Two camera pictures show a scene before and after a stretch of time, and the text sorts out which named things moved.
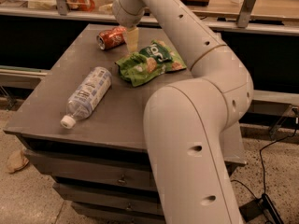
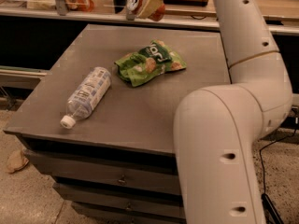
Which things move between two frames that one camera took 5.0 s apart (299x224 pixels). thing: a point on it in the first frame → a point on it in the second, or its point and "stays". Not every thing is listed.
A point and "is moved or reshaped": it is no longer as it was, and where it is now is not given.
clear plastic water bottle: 87,96 stays
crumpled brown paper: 16,161 stays
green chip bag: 153,61 stays
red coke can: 111,38 is moved or reshaped
